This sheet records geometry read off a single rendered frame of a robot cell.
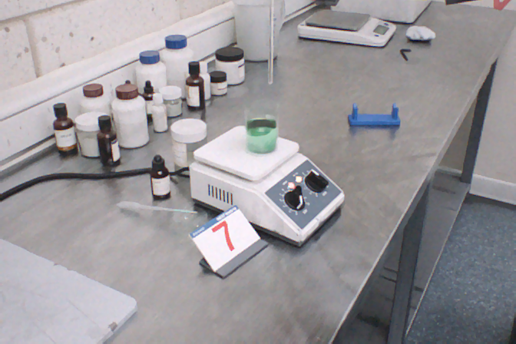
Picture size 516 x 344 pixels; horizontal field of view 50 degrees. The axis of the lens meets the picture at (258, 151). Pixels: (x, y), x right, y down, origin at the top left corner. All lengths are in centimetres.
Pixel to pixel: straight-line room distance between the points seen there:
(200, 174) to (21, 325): 31
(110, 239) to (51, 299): 13
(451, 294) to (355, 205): 107
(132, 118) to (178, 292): 40
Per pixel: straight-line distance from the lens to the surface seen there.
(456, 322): 182
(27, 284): 76
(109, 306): 70
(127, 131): 102
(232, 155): 81
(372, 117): 113
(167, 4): 136
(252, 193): 77
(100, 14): 120
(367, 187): 91
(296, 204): 76
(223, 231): 76
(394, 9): 185
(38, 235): 85
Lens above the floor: 123
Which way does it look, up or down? 29 degrees down
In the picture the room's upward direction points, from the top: straight up
